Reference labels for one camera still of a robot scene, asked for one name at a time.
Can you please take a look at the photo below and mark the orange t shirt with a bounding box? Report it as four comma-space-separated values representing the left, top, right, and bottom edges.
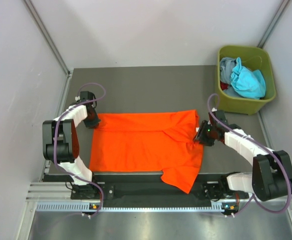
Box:
89, 109, 204, 194

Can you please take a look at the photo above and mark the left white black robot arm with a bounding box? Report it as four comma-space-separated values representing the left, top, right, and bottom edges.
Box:
42, 103, 100, 200

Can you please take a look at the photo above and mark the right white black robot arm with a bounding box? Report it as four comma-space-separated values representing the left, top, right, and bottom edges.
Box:
194, 120, 292, 202

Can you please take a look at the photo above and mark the red garment in bin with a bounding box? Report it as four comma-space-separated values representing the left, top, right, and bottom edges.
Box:
220, 81, 232, 91

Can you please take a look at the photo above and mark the olive green plastic bin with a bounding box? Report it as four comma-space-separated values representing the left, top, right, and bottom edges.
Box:
214, 45, 277, 115

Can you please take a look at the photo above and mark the light blue t shirt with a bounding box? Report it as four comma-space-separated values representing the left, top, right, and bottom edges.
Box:
230, 57, 266, 100

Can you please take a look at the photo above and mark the grey blue t shirt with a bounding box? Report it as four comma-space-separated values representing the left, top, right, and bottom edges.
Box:
220, 57, 236, 85

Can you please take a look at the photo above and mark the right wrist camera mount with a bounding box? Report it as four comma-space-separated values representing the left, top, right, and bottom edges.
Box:
209, 108, 228, 125

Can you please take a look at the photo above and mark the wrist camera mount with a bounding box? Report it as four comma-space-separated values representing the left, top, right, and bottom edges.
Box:
75, 91, 96, 104
209, 108, 228, 125

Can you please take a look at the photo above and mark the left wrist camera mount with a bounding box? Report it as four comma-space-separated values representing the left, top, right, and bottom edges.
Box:
75, 91, 96, 104

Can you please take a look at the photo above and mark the grey slotted cable duct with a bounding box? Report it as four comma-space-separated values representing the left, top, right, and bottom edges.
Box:
36, 202, 235, 213

